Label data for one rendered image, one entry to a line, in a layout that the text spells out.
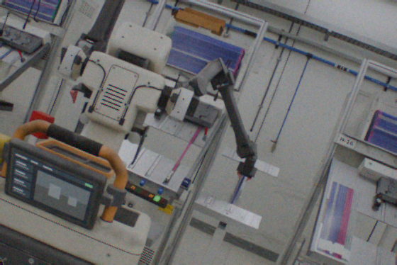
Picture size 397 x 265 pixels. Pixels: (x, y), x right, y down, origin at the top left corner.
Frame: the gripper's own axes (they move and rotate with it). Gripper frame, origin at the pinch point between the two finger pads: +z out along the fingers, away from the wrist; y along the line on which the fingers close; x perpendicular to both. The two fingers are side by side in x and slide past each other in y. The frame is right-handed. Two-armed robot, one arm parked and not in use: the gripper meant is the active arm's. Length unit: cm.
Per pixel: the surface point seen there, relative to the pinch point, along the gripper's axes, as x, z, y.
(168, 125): -21, 7, 55
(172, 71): -56, -6, 71
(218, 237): 25.7, 25.5, -1.0
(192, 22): -108, -16, 81
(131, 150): 8, 8, 65
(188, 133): -21.5, 6.9, 41.6
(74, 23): -80, 3, 172
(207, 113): -36, -2, 37
